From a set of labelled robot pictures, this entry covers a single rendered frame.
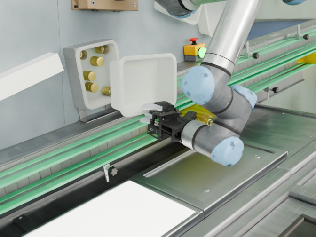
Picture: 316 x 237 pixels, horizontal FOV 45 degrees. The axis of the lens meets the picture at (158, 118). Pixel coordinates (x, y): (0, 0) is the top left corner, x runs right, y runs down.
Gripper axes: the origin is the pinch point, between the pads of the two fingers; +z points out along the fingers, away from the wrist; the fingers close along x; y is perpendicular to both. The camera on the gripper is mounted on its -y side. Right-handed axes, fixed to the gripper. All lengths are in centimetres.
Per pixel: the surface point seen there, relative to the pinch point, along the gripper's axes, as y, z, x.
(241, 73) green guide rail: -76, 20, 2
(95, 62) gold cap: -1.8, 31.7, -7.1
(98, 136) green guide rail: 5.4, 18.0, 15.0
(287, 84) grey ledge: -125, 22, 14
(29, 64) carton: 22.4, 32.8, -8.3
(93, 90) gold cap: 0.1, 29.6, 2.4
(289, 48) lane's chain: -125, 25, -6
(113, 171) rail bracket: 6.8, 6.6, 23.1
